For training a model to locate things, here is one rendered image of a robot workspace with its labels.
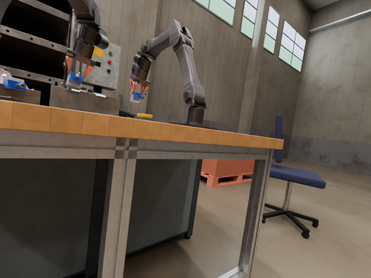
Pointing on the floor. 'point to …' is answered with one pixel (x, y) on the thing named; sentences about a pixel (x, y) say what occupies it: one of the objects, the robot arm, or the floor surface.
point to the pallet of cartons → (226, 171)
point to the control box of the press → (103, 69)
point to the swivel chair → (292, 176)
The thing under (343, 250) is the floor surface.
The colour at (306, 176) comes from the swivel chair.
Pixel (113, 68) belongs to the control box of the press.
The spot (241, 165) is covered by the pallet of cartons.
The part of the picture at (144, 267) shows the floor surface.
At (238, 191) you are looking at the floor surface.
